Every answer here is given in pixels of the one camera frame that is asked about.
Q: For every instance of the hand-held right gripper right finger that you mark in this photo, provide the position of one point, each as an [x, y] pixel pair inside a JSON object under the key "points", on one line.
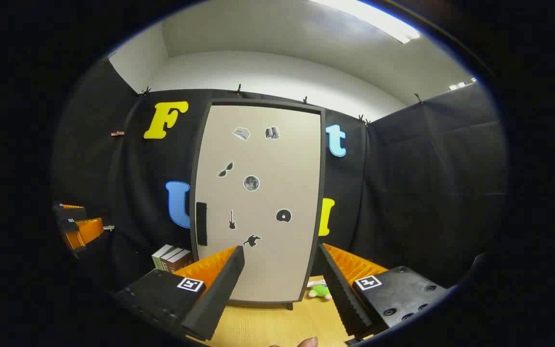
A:
{"points": [[342, 299]]}

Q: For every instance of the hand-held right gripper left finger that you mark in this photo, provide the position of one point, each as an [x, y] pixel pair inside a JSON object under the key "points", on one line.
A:
{"points": [[219, 294]]}

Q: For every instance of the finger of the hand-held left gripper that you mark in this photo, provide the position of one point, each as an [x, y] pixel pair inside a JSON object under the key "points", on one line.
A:
{"points": [[71, 212], [87, 230]]}

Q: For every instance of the beige cabinet door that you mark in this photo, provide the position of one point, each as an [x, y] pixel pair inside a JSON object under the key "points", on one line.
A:
{"points": [[268, 159]]}

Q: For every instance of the grey cabinet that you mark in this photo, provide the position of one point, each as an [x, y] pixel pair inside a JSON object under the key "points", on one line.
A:
{"points": [[268, 103]]}

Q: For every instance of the green plush toy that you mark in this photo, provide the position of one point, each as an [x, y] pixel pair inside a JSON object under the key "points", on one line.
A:
{"points": [[321, 291]]}

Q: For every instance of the brown book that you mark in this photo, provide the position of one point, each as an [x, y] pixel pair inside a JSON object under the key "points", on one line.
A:
{"points": [[182, 262]]}

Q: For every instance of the green book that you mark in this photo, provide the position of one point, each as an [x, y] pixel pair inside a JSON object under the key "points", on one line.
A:
{"points": [[158, 257]]}

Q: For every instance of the black backdrop cloth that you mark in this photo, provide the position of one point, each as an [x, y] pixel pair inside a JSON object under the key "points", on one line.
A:
{"points": [[403, 193]]}

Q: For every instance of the small ceiling light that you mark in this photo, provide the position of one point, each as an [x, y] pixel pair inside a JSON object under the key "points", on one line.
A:
{"points": [[460, 86]]}

